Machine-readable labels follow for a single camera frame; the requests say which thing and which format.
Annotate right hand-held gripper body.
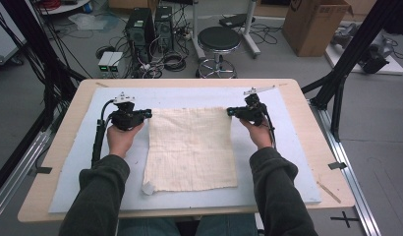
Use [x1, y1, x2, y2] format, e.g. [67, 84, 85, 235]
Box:
[236, 85, 276, 127]

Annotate person's right leg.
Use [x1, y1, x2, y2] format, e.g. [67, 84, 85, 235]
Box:
[195, 214, 258, 236]

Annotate tangle of floor cables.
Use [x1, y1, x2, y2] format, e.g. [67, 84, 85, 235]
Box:
[110, 32, 191, 80]

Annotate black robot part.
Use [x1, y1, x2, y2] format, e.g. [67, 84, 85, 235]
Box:
[360, 45, 390, 75]

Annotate grey robot part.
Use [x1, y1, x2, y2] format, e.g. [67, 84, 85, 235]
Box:
[330, 23, 360, 47]

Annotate white panel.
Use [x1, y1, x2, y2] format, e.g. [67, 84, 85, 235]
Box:
[0, 6, 27, 65]

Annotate person's left hand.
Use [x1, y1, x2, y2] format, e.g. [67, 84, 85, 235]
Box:
[106, 121, 145, 159]

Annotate hand-held gripper cable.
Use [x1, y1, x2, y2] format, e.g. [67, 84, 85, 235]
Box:
[261, 102, 277, 150]
[90, 98, 116, 168]

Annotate round white table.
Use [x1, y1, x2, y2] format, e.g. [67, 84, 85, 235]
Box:
[38, 0, 92, 16]

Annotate white stand leg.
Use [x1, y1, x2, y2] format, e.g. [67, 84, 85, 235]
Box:
[243, 0, 261, 59]
[191, 0, 207, 62]

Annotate cream cloth towel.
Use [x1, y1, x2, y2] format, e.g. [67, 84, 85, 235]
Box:
[142, 106, 239, 197]

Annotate coiled black cable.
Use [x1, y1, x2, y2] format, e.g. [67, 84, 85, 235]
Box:
[163, 52, 188, 73]

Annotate black tape cross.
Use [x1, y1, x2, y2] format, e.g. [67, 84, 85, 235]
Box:
[330, 210, 360, 229]

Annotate clear plastic sheet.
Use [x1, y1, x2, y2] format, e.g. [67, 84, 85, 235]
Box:
[68, 13, 120, 32]

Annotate brown cardboard box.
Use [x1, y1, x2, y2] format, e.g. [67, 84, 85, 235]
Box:
[281, 0, 354, 58]

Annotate right hand-held gripper cable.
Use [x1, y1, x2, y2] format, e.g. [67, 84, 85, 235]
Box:
[261, 102, 277, 150]

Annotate white power strip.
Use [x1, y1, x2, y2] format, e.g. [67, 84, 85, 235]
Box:
[254, 213, 265, 234]

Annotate loose black floor cables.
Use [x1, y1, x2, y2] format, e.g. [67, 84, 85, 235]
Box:
[248, 23, 282, 45]

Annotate person's right hand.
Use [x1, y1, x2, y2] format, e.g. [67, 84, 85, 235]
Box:
[239, 117, 274, 150]

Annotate black metal frame stand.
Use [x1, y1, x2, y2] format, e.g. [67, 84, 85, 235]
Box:
[0, 0, 89, 198]
[301, 0, 403, 142]

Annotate white floor board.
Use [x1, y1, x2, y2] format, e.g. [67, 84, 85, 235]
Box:
[324, 30, 403, 76]

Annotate left hand-held gripper cable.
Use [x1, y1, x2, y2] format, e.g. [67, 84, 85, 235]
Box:
[90, 98, 116, 168]

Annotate black round stool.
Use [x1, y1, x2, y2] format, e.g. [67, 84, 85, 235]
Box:
[196, 26, 243, 79]

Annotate person's left leg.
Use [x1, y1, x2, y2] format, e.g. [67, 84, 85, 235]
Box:
[117, 217, 182, 236]

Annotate slim black computer tower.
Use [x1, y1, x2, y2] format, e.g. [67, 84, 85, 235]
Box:
[154, 5, 174, 53]

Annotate aluminium rail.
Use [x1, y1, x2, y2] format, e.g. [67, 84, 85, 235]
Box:
[0, 131, 53, 224]
[309, 99, 382, 236]

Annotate person's leg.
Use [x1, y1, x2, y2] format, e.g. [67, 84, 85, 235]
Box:
[117, 217, 182, 236]
[195, 214, 258, 236]

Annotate white power supply box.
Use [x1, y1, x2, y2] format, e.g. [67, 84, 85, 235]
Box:
[97, 51, 115, 74]
[107, 51, 125, 74]

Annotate white foam mat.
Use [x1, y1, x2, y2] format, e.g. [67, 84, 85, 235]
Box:
[47, 87, 322, 214]

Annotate thin wooden strip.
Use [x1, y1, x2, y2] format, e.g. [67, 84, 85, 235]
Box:
[317, 181, 342, 205]

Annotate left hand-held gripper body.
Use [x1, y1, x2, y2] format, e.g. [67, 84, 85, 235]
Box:
[110, 91, 146, 132]

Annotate large black computer tower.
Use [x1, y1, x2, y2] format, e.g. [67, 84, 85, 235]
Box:
[125, 8, 156, 63]

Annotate black tape piece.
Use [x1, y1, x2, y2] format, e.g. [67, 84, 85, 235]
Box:
[327, 161, 348, 171]
[27, 166, 53, 175]

